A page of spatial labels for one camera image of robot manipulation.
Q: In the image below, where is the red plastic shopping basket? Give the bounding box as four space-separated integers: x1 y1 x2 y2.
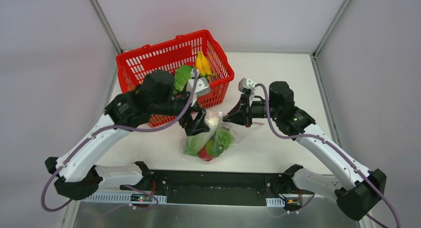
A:
116 29 234 108

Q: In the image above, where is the yellow banana bunch back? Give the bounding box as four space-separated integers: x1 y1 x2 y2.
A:
195 51 212 77

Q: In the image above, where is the clear zip top bag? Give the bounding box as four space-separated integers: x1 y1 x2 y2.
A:
183 115 264 159

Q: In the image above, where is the green mango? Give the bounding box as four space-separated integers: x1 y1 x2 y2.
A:
205 139 224 157

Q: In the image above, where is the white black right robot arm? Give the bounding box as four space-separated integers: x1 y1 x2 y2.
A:
223 78 386 221

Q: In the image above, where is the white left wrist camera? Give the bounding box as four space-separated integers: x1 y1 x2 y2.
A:
186 77 211 98

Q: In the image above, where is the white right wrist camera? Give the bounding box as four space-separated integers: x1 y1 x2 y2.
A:
238 78 256 96

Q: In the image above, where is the green lettuce leaf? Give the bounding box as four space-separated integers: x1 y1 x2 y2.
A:
174 65 193 92

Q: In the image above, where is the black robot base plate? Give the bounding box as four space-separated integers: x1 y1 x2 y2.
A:
134 169 310 206

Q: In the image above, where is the red apple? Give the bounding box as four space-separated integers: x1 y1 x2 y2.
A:
198 147 214 161

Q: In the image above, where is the green grape bunch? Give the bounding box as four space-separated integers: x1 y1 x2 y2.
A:
215 127 234 150

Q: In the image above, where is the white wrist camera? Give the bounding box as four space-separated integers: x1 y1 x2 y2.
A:
238 78 256 96
186 77 211 98

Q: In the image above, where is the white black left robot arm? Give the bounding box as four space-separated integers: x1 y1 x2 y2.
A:
45 70 211 201

